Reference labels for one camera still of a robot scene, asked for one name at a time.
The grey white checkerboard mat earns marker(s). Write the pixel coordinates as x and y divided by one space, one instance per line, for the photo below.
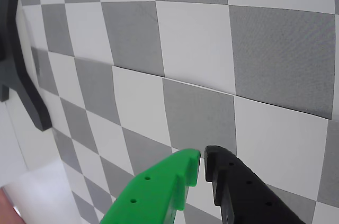
198 49

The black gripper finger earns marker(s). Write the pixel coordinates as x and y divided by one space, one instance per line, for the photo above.
243 195

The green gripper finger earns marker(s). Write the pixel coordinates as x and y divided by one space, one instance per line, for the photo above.
153 192

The beige round plate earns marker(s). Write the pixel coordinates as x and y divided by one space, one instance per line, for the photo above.
6 208

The black cross-shaped stand base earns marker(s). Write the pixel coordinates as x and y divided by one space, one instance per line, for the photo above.
16 62

